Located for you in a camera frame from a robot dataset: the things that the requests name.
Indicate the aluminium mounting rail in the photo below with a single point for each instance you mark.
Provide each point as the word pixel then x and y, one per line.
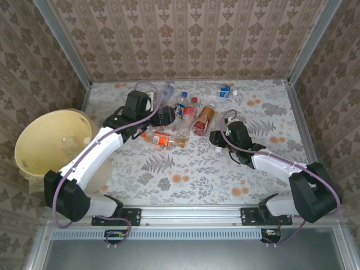
pixel 191 215

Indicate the Coca-Cola plastic bottle red cap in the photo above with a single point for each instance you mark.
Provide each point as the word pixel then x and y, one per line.
pixel 189 112

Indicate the brown tea plastic bottle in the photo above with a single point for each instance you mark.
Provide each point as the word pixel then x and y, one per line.
pixel 203 121

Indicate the Pepsi plastic bottle blue cap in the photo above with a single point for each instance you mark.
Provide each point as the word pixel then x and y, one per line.
pixel 180 110

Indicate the aluminium frame post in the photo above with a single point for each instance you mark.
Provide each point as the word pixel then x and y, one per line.
pixel 62 42
pixel 312 39

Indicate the cream round waste bin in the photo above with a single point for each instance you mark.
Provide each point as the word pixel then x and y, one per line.
pixel 42 146

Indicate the aluminium table edge rail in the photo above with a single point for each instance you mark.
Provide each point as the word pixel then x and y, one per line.
pixel 312 146

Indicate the Pocari Sweat plastic bottle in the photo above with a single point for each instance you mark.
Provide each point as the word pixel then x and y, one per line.
pixel 225 91

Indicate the orange label plastic bottle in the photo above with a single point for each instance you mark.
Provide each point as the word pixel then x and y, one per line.
pixel 161 139

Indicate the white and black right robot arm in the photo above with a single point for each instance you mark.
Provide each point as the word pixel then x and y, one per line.
pixel 275 164

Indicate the clear bottle with pale cap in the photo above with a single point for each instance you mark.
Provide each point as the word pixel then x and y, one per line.
pixel 169 90

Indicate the clear green label bottle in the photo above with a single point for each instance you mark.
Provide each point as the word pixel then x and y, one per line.
pixel 70 146

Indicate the clear plastic bottle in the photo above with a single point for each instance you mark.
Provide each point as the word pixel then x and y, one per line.
pixel 218 149

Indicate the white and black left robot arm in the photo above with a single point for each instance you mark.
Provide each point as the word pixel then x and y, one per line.
pixel 92 149

